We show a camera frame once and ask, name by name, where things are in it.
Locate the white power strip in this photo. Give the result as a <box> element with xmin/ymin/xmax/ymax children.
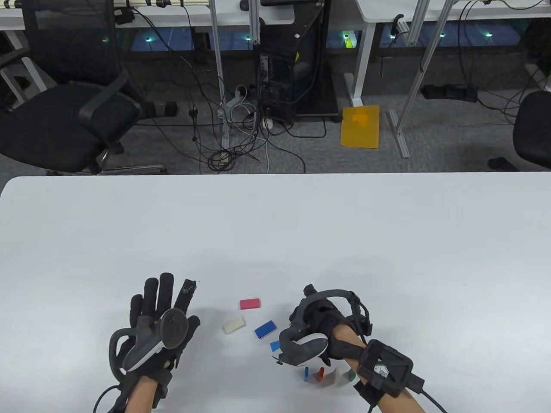
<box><xmin>217</xmin><ymin>84</ymin><xmax>251</xmax><ymax>120</ymax></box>

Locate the black power strip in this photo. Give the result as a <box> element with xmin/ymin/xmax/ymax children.
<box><xmin>420</xmin><ymin>83</ymin><xmax>479</xmax><ymax>103</ymax></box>

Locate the aluminium frame post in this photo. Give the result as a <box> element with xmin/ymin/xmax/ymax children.
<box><xmin>208</xmin><ymin>0</ymin><xmax>232</xmax><ymax>150</ymax></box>
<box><xmin>404</xmin><ymin>0</ymin><xmax>432</xmax><ymax>47</ymax></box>
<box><xmin>389</xmin><ymin>0</ymin><xmax>458</xmax><ymax>159</ymax></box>
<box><xmin>249</xmin><ymin>0</ymin><xmax>262</xmax><ymax>46</ymax></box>

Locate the white desk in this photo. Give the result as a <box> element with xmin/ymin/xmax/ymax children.
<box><xmin>343</xmin><ymin>0</ymin><xmax>551</xmax><ymax>109</ymax></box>
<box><xmin>0</xmin><ymin>0</ymin><xmax>297</xmax><ymax>31</ymax></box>

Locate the person's right hand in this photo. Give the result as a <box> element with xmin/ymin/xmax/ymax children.
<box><xmin>289</xmin><ymin>285</ymin><xmax>358</xmax><ymax>365</ymax></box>

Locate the grey hand controller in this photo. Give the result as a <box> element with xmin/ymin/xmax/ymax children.
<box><xmin>108</xmin><ymin>308</ymin><xmax>191</xmax><ymax>379</ymax></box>
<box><xmin>271</xmin><ymin>289</ymin><xmax>371</xmax><ymax>367</ymax></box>

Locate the person's left forearm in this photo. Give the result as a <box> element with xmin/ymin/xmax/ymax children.
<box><xmin>125</xmin><ymin>378</ymin><xmax>160</xmax><ymax>413</ymax></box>

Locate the person's left hand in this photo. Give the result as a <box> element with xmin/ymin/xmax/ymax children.
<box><xmin>125</xmin><ymin>272</ymin><xmax>201</xmax><ymax>382</ymax></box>

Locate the dark blue domino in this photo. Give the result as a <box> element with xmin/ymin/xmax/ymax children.
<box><xmin>254</xmin><ymin>320</ymin><xmax>277</xmax><ymax>340</ymax></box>

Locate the grey right hand controller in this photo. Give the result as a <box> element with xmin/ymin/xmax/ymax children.
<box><xmin>271</xmin><ymin>289</ymin><xmax>371</xmax><ymax>367</ymax></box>

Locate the blue black right glove cable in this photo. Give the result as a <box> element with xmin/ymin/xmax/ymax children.
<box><xmin>418</xmin><ymin>387</ymin><xmax>450</xmax><ymax>413</ymax></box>

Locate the yellow plastic sheet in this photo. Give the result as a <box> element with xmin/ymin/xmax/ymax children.
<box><xmin>340</xmin><ymin>105</ymin><xmax>381</xmax><ymax>149</ymax></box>

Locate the black left glove cable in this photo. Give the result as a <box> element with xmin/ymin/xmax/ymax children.
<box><xmin>93</xmin><ymin>384</ymin><xmax>121</xmax><ymax>413</ymax></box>

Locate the black mesh office chair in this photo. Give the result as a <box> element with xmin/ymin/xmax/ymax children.
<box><xmin>0</xmin><ymin>0</ymin><xmax>179</xmax><ymax>176</ymax></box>

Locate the black computer tower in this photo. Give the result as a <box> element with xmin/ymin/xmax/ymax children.
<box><xmin>257</xmin><ymin>3</ymin><xmax>341</xmax><ymax>126</ymax></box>

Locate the grey left hand controller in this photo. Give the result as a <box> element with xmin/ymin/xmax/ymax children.
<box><xmin>108</xmin><ymin>308</ymin><xmax>191</xmax><ymax>379</ymax></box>

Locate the tangle of black cables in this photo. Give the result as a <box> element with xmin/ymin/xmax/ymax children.
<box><xmin>129</xmin><ymin>6</ymin><xmax>328</xmax><ymax>175</ymax></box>

